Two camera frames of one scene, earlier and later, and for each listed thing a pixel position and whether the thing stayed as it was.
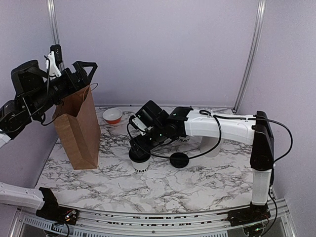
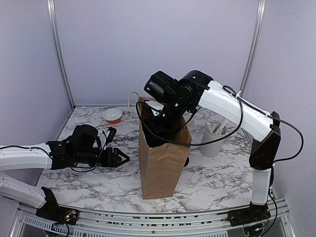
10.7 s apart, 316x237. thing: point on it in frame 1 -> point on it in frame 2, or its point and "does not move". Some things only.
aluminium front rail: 25,222 does not move
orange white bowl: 112,115 does not move
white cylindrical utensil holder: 207,143 does not move
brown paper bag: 76,119 -> 162,165
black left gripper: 74,85 -> 115,158
